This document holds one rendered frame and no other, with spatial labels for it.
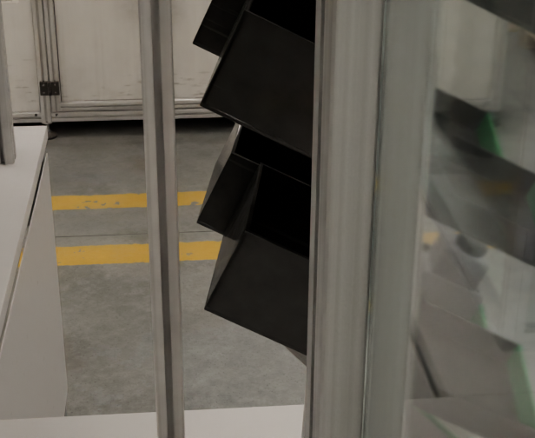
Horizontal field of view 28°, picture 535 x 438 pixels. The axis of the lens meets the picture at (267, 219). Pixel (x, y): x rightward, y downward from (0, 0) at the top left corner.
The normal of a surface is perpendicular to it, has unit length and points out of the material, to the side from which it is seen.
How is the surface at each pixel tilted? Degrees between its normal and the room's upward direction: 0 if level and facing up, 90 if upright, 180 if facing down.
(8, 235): 0
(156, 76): 90
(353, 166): 90
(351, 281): 90
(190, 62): 90
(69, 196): 0
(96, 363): 0
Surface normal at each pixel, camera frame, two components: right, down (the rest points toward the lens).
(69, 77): 0.10, 0.43
